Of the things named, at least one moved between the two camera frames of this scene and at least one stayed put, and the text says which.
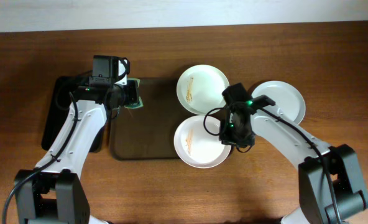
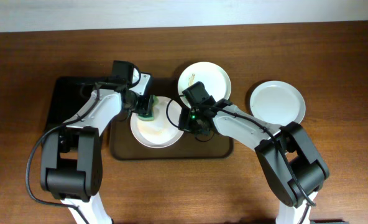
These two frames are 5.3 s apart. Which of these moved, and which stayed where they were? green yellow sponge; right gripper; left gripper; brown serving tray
Moved: right gripper; left gripper; green yellow sponge
Stayed: brown serving tray
